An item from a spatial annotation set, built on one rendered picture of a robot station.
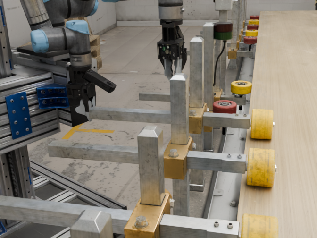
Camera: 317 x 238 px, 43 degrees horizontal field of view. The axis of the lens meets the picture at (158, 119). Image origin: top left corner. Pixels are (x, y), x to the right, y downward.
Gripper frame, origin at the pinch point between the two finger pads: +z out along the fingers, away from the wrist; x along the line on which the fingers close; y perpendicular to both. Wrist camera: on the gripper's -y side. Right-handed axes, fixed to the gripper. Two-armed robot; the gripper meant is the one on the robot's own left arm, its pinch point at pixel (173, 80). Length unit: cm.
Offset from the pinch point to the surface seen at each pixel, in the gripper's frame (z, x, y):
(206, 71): -2.3, 10.5, -4.1
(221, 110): 9.3, 16.1, 2.0
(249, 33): 9, 20, -148
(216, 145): 28.7, 13.3, -12.8
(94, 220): -12, 11, 95
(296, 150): 8.7, 37.8, 30.0
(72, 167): 99, -99, -108
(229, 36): -14.1, 17.7, -3.8
